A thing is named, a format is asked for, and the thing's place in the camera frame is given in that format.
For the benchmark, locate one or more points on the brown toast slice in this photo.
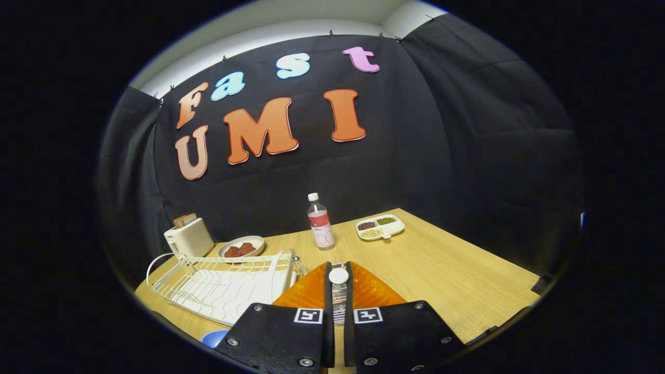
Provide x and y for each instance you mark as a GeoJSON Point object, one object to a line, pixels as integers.
{"type": "Point", "coordinates": [191, 218]}
{"type": "Point", "coordinates": [179, 222]}

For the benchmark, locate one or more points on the pile of dark beans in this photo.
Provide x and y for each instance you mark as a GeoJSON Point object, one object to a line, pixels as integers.
{"type": "Point", "coordinates": [366, 226]}

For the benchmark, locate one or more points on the clear red label water bottle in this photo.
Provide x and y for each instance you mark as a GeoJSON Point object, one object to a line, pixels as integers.
{"type": "Point", "coordinates": [321, 223]}

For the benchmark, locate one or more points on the pile of green beans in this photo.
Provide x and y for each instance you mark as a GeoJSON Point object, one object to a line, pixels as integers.
{"type": "Point", "coordinates": [386, 221]}

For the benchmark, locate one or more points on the white divided dish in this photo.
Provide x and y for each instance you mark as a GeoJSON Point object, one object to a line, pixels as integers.
{"type": "Point", "coordinates": [396, 228]}

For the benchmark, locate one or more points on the pile of yellow beans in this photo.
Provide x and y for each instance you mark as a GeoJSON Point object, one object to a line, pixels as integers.
{"type": "Point", "coordinates": [370, 234]}

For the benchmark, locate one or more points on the white toaster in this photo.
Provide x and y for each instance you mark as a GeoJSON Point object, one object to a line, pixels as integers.
{"type": "Point", "coordinates": [192, 241]}

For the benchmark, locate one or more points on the blue plate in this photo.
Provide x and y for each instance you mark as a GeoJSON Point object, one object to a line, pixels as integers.
{"type": "Point", "coordinates": [214, 339]}

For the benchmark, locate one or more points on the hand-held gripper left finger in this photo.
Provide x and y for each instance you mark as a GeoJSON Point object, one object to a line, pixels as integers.
{"type": "Point", "coordinates": [329, 337]}

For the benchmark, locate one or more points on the black backdrop cloth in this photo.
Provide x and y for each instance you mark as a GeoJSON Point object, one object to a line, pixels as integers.
{"type": "Point", "coordinates": [415, 130]}

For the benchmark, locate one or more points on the white round plate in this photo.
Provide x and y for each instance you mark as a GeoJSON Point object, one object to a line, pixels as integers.
{"type": "Point", "coordinates": [257, 241]}

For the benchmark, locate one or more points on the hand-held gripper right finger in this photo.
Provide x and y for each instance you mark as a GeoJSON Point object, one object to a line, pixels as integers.
{"type": "Point", "coordinates": [349, 337]}

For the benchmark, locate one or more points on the red meat piece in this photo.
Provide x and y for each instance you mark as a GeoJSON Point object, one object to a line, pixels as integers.
{"type": "Point", "coordinates": [232, 252]}
{"type": "Point", "coordinates": [247, 248]}

